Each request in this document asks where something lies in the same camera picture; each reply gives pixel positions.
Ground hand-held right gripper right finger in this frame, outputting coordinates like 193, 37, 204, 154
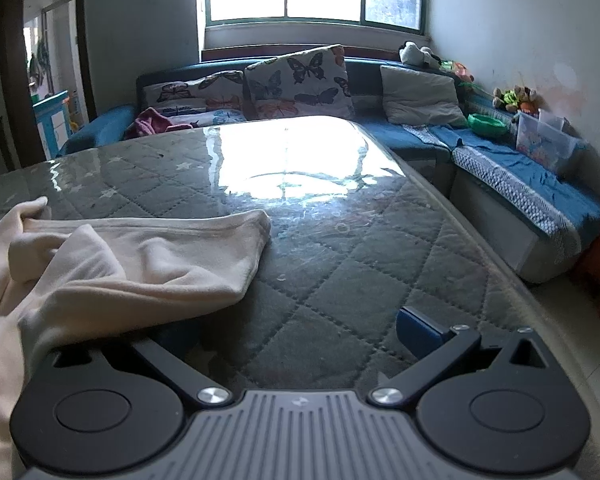
369, 305, 551, 408

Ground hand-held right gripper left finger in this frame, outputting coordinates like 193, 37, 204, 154
50, 336, 233, 409

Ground cream cloth garment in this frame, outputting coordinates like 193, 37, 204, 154
0, 196, 272, 480

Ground blue sofa cover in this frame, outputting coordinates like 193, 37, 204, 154
402, 122, 600, 241

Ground green plastic basin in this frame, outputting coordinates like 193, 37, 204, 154
467, 112, 510, 137

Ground clear plastic storage box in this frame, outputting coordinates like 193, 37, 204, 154
515, 109, 578, 176

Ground grey pillow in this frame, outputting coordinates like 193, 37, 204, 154
380, 65, 468, 128

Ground pink cloth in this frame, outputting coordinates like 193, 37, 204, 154
124, 106, 201, 140

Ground blue sofa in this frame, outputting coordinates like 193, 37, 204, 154
57, 57, 600, 286

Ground brown and green plush toys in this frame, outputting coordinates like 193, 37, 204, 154
492, 85, 540, 115

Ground orange and green toy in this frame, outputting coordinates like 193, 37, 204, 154
440, 60, 475, 84

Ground blue cabinet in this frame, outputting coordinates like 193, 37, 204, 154
32, 90, 73, 158

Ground long butterfly print pillow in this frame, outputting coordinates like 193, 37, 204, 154
141, 70, 248, 126

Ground square butterfly print pillow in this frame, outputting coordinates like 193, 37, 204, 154
244, 45, 356, 121

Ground panda plush toy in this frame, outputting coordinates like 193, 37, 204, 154
399, 41, 443, 70

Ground dark brown door frame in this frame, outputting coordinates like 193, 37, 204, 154
0, 0, 98, 171

